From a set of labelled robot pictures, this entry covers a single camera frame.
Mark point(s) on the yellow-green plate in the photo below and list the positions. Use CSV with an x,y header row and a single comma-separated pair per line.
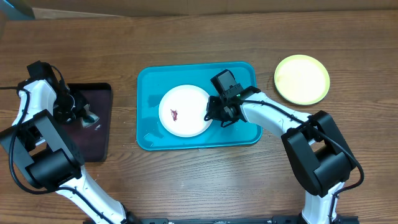
x,y
302,80

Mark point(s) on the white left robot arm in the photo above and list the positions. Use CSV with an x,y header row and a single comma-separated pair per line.
x,y
43,159

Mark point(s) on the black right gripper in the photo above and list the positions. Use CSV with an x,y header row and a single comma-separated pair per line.
x,y
213,114

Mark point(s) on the black water tray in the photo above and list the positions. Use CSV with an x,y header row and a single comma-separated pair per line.
x,y
93,140

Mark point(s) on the green and yellow sponge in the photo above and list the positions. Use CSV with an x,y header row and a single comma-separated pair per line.
x,y
88,118

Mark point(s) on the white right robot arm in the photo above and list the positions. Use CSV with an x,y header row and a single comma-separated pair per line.
x,y
318,154

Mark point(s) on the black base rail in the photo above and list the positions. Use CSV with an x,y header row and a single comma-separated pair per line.
x,y
274,220

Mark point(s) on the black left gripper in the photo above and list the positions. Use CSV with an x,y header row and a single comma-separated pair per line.
x,y
65,119

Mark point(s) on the cardboard backdrop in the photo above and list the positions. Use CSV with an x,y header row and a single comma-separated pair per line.
x,y
205,7

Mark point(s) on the white plate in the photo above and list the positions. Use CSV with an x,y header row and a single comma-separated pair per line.
x,y
182,111

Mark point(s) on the blue plastic tray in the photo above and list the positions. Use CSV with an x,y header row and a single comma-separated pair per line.
x,y
154,82

